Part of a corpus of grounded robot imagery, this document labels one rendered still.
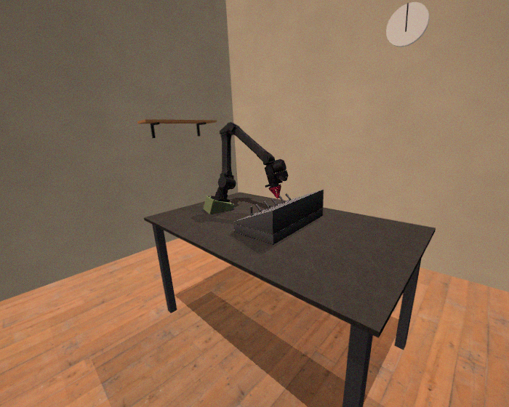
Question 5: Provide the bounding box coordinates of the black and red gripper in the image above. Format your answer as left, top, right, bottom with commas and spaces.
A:
265, 174, 282, 198

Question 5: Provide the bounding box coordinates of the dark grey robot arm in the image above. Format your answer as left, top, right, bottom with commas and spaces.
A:
211, 122, 288, 202

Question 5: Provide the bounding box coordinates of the grey switch console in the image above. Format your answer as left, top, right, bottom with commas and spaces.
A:
233, 190, 324, 244

